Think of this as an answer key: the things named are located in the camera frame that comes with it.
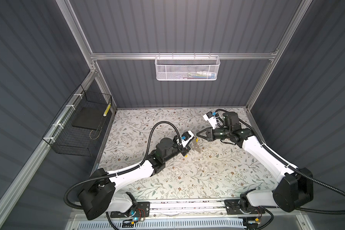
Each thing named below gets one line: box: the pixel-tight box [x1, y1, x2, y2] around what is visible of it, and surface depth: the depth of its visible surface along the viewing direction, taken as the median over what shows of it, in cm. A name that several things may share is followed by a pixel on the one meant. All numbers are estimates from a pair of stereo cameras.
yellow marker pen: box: [103, 103, 112, 117], surface depth 83 cm
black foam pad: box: [71, 107, 107, 131], surface depth 80 cm
